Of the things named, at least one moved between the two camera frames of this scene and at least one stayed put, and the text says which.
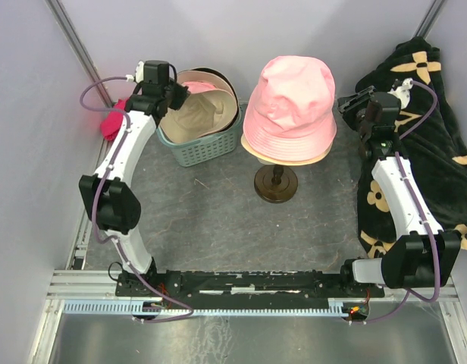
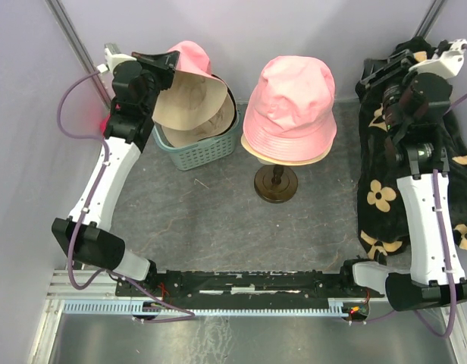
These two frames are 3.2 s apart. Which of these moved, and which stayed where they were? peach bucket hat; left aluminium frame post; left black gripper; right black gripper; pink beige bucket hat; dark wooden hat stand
Moved: left black gripper; right black gripper
Stayed: left aluminium frame post; dark wooden hat stand; pink beige bucket hat; peach bucket hat
